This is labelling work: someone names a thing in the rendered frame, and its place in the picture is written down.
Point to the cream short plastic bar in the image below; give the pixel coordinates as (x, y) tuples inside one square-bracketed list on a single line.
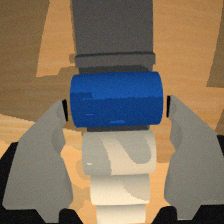
[(121, 214), (120, 189)]

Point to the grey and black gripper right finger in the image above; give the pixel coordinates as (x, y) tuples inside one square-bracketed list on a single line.
[(194, 183)]

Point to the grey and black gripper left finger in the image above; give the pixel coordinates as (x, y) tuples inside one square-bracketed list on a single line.
[(34, 181)]

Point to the cream cylinder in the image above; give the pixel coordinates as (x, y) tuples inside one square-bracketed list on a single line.
[(118, 152)]

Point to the blue cylinder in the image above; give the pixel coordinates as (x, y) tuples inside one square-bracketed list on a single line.
[(116, 99)]

